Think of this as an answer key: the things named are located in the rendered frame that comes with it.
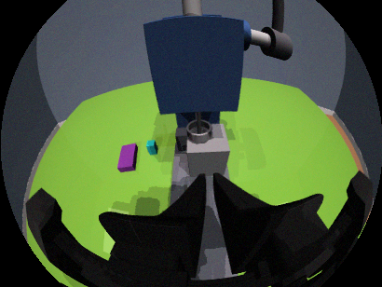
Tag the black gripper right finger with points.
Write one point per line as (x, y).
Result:
(247, 221)

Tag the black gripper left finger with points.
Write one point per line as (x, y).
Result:
(179, 229)

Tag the purple rectangular block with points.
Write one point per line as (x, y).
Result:
(127, 158)

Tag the small teal block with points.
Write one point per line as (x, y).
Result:
(151, 147)

